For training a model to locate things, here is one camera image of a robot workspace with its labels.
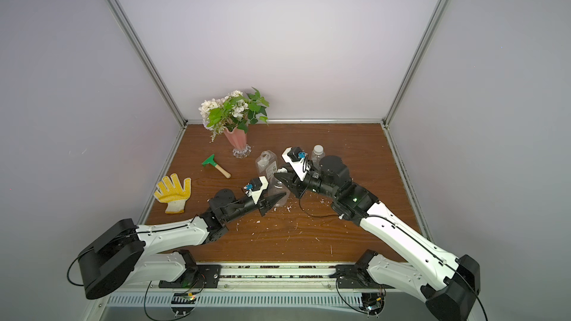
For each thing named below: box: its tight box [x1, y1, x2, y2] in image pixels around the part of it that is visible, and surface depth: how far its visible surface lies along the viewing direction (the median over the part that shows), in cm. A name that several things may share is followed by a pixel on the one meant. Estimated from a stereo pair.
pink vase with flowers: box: [198, 87, 270, 159], surface depth 89 cm
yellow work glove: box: [153, 173, 192, 214], surface depth 95 cm
